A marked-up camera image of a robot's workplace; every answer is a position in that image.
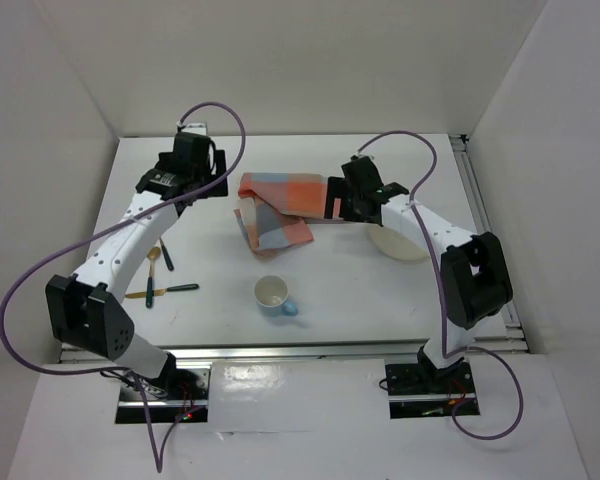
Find orange blue checkered cloth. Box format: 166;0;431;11
234;172;328;257

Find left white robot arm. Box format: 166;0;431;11
45;124;228;399

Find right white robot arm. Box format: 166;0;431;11
324;156;513;392

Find cream ceramic plate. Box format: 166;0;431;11
367;224;429;261

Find light blue mug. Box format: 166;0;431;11
254;275;299;317

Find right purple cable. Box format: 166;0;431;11
355;130;525;441

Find purple cable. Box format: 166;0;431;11
0;102;247;474
355;130;525;441

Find gold spoon green handle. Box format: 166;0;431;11
145;246;161;309

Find gold fork green handle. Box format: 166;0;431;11
159;238;175;272

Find aluminium right side rail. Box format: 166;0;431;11
448;135;526;340

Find aluminium rail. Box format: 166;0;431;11
448;135;526;340
59;335;529;363

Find gold knife green handle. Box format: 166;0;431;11
125;283;200;299

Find aluminium front rail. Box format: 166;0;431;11
59;335;529;363

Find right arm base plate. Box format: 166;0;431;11
378;362;480;419

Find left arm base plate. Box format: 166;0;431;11
115;363;211;425

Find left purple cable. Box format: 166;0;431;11
0;102;247;474

